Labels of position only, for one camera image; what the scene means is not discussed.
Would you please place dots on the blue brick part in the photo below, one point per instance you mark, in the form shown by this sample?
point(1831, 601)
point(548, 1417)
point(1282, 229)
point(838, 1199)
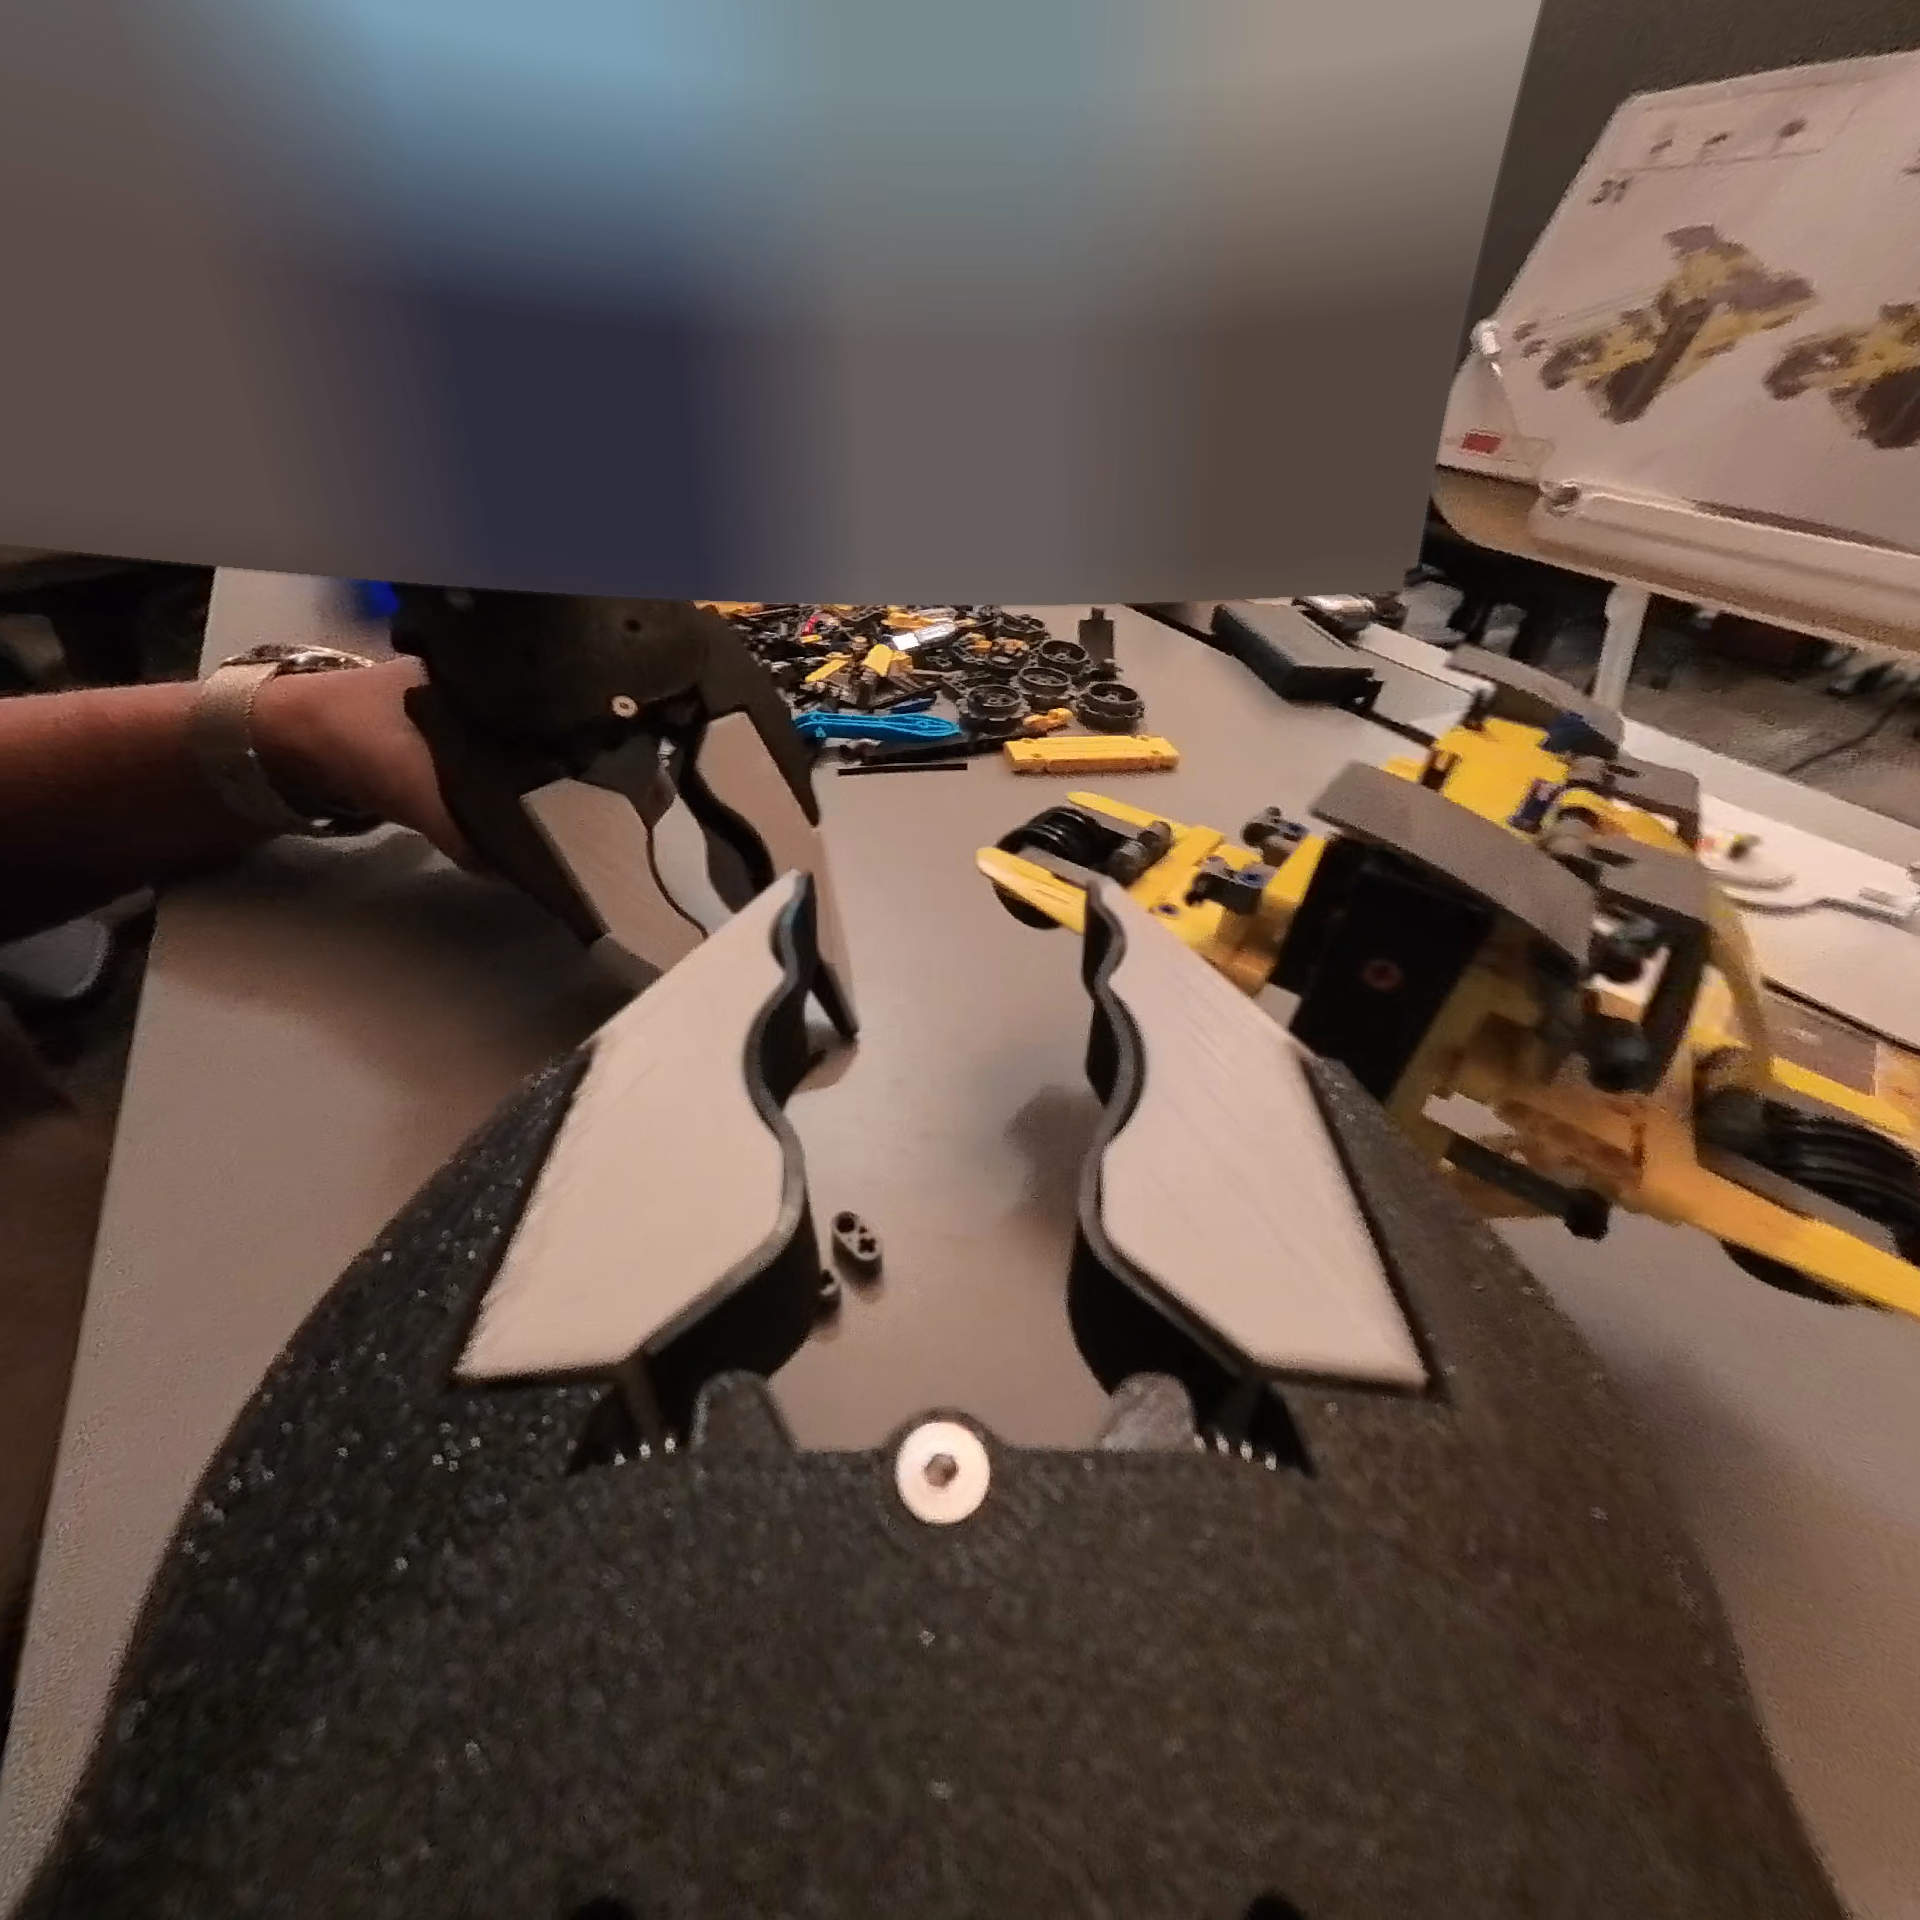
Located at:
point(869, 729)

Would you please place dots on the person's left hand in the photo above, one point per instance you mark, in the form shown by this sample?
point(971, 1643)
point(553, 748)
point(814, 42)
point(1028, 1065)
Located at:
point(375, 751)

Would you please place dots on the black power brick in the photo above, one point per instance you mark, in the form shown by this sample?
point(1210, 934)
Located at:
point(1290, 653)

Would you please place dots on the silver round object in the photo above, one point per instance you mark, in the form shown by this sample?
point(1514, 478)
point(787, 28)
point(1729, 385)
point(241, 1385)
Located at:
point(1343, 609)

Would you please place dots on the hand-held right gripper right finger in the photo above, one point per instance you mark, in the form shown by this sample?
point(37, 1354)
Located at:
point(1245, 1202)

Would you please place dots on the pile of small brick parts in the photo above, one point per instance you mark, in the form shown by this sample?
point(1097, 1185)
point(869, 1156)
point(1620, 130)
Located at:
point(901, 661)

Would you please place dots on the yellow brick beam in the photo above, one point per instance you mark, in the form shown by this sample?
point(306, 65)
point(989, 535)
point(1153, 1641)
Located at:
point(1089, 753)

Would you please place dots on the yellow black brick vehicle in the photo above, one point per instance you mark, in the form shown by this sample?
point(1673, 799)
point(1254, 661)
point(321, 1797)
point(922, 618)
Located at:
point(1501, 975)

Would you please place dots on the white round device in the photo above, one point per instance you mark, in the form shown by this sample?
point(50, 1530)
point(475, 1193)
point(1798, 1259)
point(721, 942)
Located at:
point(1799, 898)

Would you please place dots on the silver wristwatch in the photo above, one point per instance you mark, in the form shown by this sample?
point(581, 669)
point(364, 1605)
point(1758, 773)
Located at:
point(226, 751)

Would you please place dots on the white book stand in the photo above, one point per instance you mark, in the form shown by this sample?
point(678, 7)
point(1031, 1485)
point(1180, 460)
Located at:
point(1725, 530)

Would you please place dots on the grey two-hole brick connector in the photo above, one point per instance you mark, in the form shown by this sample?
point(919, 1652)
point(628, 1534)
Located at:
point(861, 1244)

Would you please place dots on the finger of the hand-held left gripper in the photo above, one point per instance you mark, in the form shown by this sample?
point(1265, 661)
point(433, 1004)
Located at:
point(622, 869)
point(839, 962)

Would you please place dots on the thin black brick axle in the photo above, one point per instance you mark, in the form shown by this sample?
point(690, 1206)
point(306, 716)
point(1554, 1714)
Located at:
point(901, 772)

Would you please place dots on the white round-cornered tray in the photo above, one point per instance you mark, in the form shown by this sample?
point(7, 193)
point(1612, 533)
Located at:
point(1862, 975)

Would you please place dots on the instruction booklet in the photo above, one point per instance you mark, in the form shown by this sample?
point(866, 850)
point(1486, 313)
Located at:
point(1725, 300)

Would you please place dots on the small black brick piece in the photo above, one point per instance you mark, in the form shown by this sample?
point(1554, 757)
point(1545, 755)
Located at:
point(1100, 645)

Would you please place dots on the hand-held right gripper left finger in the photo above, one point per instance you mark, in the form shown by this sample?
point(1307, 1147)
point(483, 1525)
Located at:
point(646, 1185)

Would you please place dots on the person's left forearm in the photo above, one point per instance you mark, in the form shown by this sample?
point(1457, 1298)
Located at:
point(91, 797)

